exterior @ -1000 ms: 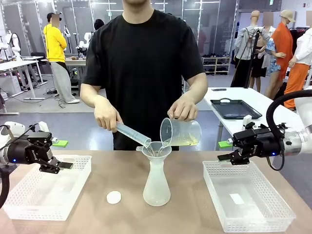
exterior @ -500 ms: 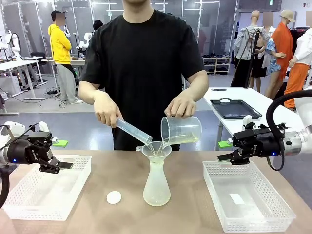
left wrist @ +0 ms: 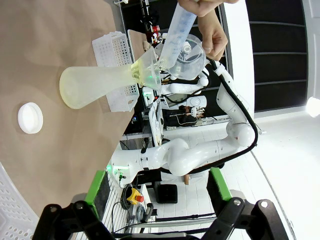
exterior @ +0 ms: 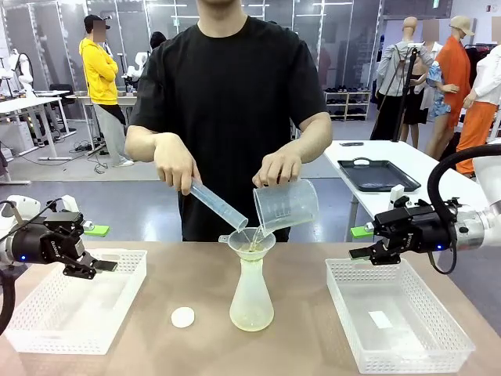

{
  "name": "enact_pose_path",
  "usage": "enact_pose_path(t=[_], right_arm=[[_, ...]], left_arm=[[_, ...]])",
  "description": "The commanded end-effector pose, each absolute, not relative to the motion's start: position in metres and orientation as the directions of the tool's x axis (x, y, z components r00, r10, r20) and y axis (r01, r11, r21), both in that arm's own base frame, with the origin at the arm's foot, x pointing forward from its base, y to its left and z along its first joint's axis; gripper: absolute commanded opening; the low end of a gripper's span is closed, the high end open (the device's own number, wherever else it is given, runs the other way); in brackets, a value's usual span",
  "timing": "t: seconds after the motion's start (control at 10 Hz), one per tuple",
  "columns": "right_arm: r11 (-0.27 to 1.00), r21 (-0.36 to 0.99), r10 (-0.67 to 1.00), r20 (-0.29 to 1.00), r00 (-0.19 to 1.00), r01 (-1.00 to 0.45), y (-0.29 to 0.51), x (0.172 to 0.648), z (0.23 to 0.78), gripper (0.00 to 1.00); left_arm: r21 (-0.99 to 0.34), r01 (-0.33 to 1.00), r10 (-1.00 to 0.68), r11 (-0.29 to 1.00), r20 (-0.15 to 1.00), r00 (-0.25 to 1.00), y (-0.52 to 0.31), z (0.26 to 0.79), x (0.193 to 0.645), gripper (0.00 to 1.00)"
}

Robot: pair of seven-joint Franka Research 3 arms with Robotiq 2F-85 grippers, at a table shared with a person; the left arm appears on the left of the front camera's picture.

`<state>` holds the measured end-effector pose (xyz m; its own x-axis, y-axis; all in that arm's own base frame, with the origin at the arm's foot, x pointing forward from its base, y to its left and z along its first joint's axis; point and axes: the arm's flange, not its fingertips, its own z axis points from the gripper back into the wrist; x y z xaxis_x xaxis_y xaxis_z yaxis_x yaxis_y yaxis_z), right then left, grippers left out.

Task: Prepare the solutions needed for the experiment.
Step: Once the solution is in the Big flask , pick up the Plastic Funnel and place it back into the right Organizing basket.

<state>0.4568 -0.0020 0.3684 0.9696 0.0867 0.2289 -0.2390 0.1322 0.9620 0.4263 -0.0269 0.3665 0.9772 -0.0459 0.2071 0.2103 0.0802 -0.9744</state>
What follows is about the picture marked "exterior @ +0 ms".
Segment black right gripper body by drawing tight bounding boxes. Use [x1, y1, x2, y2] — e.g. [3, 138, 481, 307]
[373, 205, 457, 254]

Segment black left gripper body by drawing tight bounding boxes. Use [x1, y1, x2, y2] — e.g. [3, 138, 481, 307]
[7, 211, 85, 268]

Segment clear plastic measuring beaker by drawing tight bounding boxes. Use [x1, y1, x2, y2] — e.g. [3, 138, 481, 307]
[253, 179, 320, 238]

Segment white perforated plastic basket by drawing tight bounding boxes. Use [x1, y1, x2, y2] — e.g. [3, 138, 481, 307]
[3, 249, 149, 356]
[325, 257, 477, 375]

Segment white round flask cap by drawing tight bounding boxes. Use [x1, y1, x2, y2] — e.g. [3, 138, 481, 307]
[171, 306, 196, 328]

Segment translucent plastic funnel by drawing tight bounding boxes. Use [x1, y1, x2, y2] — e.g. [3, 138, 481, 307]
[218, 226, 275, 264]

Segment clear graduated cylinder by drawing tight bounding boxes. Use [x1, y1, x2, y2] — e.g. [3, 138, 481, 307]
[189, 183, 250, 231]

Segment translucent plastic conical flask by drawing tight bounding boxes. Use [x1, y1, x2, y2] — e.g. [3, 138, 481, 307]
[229, 256, 275, 332]

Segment person's left forearm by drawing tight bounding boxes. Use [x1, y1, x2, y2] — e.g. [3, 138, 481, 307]
[291, 112, 333, 164]

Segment person's right forearm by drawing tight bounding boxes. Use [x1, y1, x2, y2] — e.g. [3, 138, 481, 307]
[124, 125, 165, 162]

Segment person's right hand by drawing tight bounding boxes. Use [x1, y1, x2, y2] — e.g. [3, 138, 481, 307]
[153, 132, 203, 196]

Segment person's left hand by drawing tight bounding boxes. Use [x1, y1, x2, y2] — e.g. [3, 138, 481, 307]
[251, 150, 304, 190]

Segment black rectangular tray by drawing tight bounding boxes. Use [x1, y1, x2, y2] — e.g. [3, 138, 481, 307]
[337, 157, 422, 193]

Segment mannequin white shirt orange trousers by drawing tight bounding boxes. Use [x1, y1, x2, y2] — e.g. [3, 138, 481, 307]
[456, 17, 501, 175]

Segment shoe rack with shoes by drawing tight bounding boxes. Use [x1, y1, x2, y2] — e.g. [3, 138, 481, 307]
[323, 89, 372, 121]

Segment mannequin in floral dress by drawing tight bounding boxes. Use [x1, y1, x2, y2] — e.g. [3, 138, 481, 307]
[402, 19, 459, 136]

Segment long white lab table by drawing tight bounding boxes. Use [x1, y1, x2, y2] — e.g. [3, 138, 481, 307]
[0, 96, 75, 161]

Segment black tripod stand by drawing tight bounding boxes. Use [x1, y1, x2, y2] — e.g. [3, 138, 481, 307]
[391, 46, 418, 142]

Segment person in yellow hoodie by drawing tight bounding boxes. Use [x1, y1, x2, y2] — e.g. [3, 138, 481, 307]
[79, 14, 135, 168]

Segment mannequin in orange dress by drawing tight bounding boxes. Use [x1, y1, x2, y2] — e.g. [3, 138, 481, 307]
[425, 15, 477, 160]

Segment mannequin in grey jacket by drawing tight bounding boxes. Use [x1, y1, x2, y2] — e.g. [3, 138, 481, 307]
[369, 16, 435, 142]

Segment white humanoid robot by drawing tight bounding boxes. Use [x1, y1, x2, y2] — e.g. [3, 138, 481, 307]
[124, 52, 148, 89]

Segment person in black t-shirt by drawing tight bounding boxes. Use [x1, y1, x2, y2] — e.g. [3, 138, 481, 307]
[128, 0, 329, 242]

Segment person in black cap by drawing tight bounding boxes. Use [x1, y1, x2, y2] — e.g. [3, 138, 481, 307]
[150, 31, 168, 52]

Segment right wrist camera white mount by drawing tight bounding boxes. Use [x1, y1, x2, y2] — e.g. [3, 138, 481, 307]
[389, 184, 405, 208]

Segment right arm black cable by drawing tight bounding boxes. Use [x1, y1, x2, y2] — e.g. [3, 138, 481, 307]
[427, 143, 501, 275]

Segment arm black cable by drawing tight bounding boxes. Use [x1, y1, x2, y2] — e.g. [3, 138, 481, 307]
[427, 143, 501, 275]
[0, 269, 16, 336]

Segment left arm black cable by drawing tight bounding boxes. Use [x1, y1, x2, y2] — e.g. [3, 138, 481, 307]
[0, 269, 16, 336]

